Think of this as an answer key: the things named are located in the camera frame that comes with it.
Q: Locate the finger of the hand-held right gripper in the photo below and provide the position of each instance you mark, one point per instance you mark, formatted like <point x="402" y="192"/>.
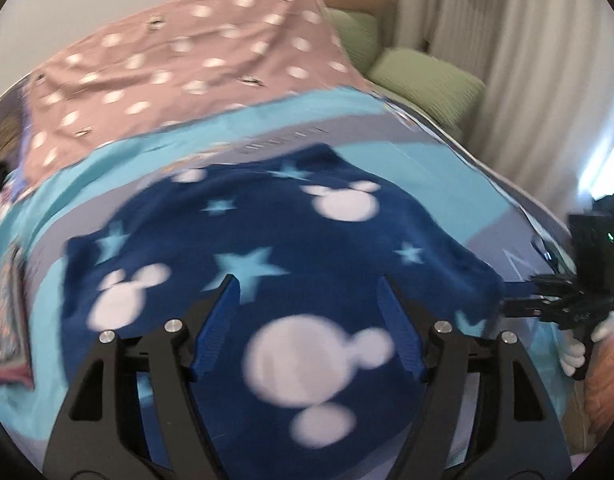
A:
<point x="552" y="285"/>
<point x="522" y="307"/>

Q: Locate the small green pillow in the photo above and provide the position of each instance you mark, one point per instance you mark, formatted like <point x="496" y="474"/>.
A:
<point x="354" y="35"/>

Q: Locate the person's right hand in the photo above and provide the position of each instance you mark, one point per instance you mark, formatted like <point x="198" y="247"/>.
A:
<point x="572" y="355"/>

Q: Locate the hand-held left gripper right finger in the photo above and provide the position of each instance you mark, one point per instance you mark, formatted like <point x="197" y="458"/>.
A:
<point x="404" y="332"/>

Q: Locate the person's right forearm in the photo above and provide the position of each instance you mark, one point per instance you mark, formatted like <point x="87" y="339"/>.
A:
<point x="607" y="390"/>

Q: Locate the white pleated curtain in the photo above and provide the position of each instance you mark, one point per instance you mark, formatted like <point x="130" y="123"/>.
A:
<point x="512" y="60"/>

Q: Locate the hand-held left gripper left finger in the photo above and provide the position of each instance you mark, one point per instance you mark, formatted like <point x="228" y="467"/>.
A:
<point x="214" y="327"/>

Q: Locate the large green pillow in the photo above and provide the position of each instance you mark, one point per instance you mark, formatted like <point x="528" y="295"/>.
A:
<point x="427" y="82"/>

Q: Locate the navy fleece star-print pajama top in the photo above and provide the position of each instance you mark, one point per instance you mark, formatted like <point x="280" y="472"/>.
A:
<point x="297" y="260"/>

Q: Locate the light blue striped bedsheet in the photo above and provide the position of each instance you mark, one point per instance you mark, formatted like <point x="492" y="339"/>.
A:
<point x="337" y="120"/>

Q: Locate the folded patterned clothes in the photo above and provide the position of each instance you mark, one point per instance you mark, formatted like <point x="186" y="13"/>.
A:
<point x="7" y="320"/>

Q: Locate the pink polka dot sheet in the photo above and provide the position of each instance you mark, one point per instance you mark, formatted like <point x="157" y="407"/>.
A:
<point x="187" y="70"/>

